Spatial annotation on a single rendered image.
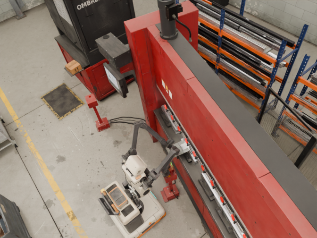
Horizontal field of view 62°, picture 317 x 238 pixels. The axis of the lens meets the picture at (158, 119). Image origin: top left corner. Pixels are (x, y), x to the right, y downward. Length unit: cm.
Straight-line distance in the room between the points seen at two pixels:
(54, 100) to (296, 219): 512
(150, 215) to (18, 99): 398
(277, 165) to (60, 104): 473
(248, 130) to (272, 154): 25
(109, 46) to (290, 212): 272
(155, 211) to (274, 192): 232
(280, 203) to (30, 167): 428
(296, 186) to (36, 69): 617
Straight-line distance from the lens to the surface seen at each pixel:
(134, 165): 303
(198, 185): 342
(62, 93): 610
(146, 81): 362
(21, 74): 711
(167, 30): 287
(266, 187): 194
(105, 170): 468
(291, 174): 202
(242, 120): 218
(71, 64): 489
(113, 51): 347
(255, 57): 462
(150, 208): 398
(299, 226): 190
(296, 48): 448
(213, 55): 508
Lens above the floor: 402
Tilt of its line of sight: 52 degrees down
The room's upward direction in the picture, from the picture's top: 9 degrees counter-clockwise
